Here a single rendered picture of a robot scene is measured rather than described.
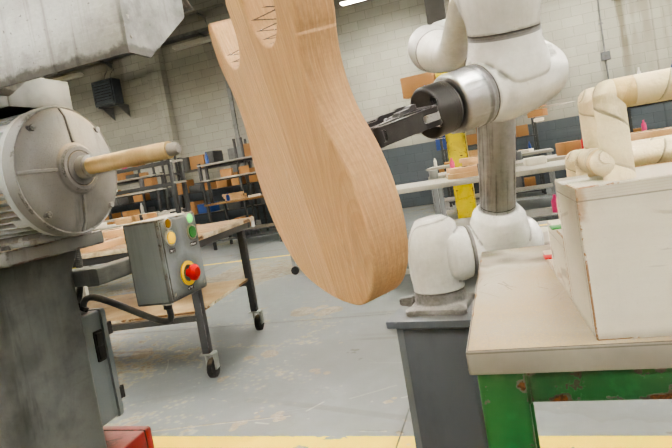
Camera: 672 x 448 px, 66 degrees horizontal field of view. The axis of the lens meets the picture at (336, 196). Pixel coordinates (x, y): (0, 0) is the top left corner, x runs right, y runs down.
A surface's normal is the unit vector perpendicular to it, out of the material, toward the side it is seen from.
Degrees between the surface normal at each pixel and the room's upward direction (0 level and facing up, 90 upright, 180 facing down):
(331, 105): 80
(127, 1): 90
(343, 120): 71
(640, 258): 90
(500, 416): 91
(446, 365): 90
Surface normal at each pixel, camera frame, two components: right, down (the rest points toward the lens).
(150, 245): -0.29, 0.10
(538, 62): 0.45, 0.14
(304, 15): 0.49, 0.39
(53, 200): 0.92, -0.04
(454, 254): 0.04, 0.00
